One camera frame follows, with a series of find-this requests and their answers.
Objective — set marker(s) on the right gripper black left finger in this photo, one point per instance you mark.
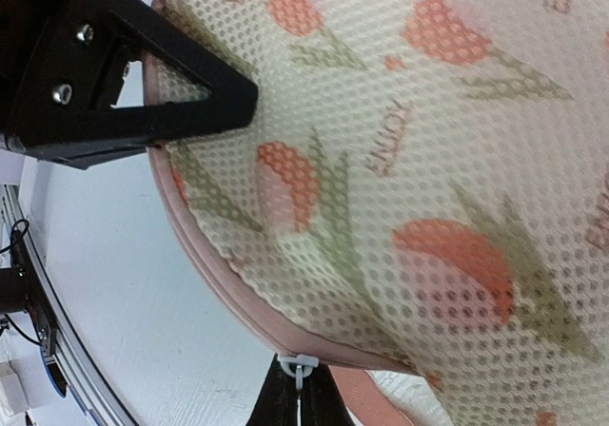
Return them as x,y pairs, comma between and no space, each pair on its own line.
86,82

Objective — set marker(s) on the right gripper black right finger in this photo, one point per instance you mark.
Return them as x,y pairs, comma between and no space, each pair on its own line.
322,404

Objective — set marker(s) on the white zipper pull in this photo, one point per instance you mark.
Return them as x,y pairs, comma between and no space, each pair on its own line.
299,367

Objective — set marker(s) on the floral mesh laundry bag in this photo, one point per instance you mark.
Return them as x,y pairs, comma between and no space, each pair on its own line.
422,194

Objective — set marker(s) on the pink bra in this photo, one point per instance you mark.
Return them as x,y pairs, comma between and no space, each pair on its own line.
366,401

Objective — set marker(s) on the aluminium front rail frame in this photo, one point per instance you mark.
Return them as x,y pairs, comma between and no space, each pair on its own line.
74,375

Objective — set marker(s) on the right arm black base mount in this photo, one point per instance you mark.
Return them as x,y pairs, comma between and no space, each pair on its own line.
23,292

